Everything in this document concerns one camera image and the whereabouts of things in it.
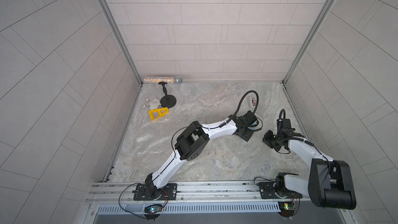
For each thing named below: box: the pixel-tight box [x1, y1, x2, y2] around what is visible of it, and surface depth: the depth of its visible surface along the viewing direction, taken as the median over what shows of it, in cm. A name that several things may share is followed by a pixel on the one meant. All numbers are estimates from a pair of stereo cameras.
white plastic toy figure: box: [142, 98, 161, 110], surface depth 103 cm
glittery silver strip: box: [143, 76, 175, 84], surface depth 90 cm
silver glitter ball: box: [174, 76, 183, 85], surface depth 90 cm
